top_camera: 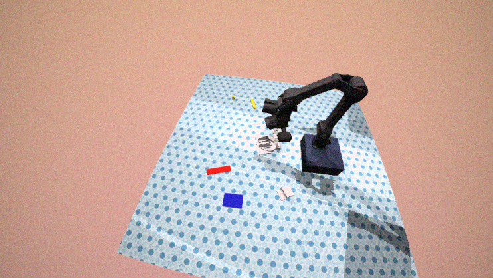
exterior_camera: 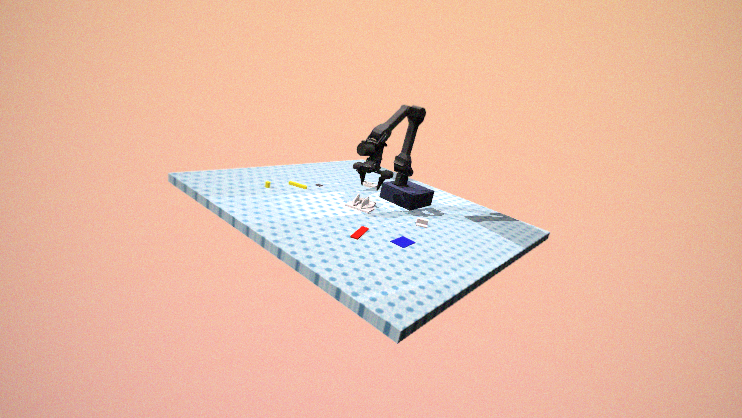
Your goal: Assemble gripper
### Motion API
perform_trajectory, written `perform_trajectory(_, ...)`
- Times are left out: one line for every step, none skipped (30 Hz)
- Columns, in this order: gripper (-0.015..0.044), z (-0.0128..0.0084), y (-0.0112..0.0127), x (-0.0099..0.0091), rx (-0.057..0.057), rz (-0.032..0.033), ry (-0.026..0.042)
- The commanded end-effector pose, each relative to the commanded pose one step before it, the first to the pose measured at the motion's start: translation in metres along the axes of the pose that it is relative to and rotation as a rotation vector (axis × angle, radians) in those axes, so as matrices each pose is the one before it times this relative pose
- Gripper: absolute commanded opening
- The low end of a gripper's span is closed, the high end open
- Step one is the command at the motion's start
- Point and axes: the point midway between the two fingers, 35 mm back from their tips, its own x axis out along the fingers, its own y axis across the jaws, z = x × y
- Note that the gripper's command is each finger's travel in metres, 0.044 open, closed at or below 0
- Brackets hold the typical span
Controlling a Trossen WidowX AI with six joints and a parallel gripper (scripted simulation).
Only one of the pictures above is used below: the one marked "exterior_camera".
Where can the red flat bar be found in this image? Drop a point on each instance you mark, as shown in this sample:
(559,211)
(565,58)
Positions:
(359,232)

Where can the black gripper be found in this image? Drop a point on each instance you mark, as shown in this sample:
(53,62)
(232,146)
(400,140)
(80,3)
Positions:
(386,174)

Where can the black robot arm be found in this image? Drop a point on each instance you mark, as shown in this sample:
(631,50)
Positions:
(382,132)

